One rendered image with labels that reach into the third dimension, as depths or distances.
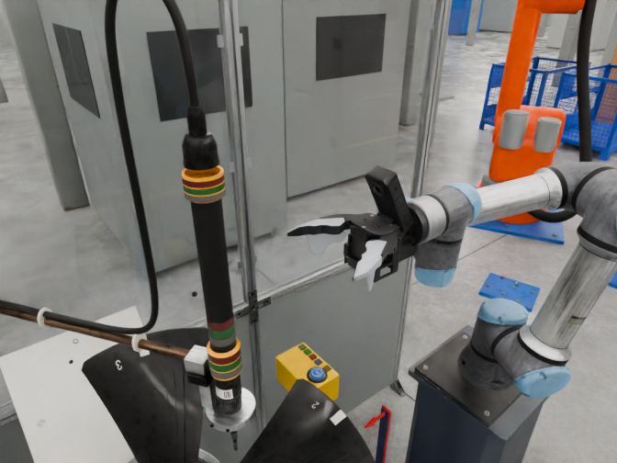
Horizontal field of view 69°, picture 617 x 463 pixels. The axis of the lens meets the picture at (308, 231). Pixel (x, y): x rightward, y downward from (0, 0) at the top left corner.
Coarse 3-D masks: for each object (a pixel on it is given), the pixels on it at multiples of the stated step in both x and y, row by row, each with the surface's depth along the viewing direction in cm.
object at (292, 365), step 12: (276, 360) 125; (288, 360) 123; (300, 360) 123; (312, 360) 123; (276, 372) 127; (288, 372) 121; (300, 372) 120; (336, 372) 120; (288, 384) 123; (324, 384) 116; (336, 384) 120; (336, 396) 122
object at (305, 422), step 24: (312, 384) 95; (288, 408) 91; (336, 408) 91; (264, 432) 87; (288, 432) 87; (312, 432) 87; (336, 432) 88; (264, 456) 83; (288, 456) 83; (312, 456) 83; (336, 456) 84; (360, 456) 86
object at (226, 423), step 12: (192, 348) 62; (204, 348) 62; (192, 360) 60; (204, 360) 60; (192, 372) 61; (204, 372) 60; (204, 384) 60; (204, 396) 62; (216, 396) 63; (252, 396) 65; (216, 408) 63; (252, 408) 63; (216, 420) 62; (228, 420) 62; (240, 420) 62
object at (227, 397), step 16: (192, 112) 43; (192, 128) 44; (192, 144) 44; (208, 144) 44; (192, 160) 44; (208, 160) 45; (224, 384) 59; (240, 384) 61; (224, 400) 61; (240, 400) 63
